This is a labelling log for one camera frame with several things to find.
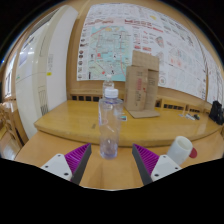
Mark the white ceramic mug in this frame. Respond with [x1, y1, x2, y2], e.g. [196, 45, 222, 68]
[166, 135, 194, 167]

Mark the clear plastic bottle white cap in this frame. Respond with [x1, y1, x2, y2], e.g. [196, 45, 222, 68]
[98, 88, 124, 160]

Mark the small bottle with red label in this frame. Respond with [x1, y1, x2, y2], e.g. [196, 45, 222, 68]
[102, 73, 116, 93]

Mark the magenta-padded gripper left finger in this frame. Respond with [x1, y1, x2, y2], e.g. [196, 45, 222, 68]
[40, 143, 93, 185]

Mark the wall poster with teal map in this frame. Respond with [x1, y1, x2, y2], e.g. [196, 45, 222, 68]
[77, 3, 168, 88]

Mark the black bag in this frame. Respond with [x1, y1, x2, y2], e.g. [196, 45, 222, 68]
[208, 100, 224, 126]

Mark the wall poster with diagrams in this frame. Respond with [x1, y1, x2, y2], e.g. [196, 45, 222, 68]
[203, 46, 224, 105]
[163, 13, 209, 99]

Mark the flat round red coaster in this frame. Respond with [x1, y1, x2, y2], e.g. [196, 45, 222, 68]
[188, 147, 198, 159]

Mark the brown cardboard box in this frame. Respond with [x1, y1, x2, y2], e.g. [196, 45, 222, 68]
[123, 49, 161, 119]

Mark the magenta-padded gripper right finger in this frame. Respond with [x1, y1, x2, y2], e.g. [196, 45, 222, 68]
[132, 143, 183, 186]

